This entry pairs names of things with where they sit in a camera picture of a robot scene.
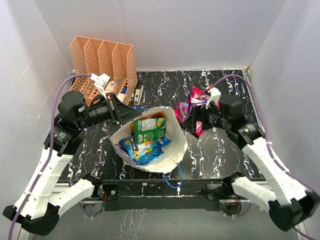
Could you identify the blue snack packet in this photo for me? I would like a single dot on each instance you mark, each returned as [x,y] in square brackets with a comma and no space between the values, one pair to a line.
[143,153]

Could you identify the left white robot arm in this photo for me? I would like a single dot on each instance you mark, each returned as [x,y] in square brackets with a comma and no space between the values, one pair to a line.
[37,210]

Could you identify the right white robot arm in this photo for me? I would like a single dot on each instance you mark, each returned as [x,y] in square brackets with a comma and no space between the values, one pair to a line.
[253,142]

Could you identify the aluminium frame rail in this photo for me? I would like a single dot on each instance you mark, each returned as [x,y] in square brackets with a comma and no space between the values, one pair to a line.
[255,192]

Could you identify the orange candy bag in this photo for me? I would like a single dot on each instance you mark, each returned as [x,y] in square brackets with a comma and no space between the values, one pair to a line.
[159,114]

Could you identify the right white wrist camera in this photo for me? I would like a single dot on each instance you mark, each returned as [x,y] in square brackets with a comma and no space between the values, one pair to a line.
[212,96]

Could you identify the orange plastic file organizer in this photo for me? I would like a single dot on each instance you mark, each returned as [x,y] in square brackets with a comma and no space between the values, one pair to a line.
[117,60]

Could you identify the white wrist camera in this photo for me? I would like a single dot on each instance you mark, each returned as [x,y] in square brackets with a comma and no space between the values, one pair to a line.
[100,82]
[212,96]

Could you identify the grey stapler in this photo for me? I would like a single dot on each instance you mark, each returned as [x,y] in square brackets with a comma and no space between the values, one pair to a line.
[138,93]

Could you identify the rainbow candy bag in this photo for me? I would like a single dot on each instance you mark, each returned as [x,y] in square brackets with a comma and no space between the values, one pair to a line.
[147,129]

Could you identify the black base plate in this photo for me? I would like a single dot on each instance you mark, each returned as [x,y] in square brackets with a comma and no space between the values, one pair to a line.
[227,207]

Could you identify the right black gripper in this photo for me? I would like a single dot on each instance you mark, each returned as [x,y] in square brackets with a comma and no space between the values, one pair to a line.
[204,113]

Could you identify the pink chips bag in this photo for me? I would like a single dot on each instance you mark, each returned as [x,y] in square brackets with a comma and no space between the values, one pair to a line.
[199,120]

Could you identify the purple Fox's candy bag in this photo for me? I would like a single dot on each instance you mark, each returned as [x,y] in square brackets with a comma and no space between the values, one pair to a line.
[183,109]

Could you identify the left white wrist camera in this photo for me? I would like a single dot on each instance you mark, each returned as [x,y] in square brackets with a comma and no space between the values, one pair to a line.
[100,82]

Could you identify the white bottle in organizer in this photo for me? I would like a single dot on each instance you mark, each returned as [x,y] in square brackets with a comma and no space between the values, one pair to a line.
[110,86]

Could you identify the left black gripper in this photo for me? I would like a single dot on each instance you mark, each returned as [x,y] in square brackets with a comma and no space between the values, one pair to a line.
[119,112]

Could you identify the blue checkered paper bag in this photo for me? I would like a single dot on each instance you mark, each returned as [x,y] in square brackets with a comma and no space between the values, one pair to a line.
[169,163]

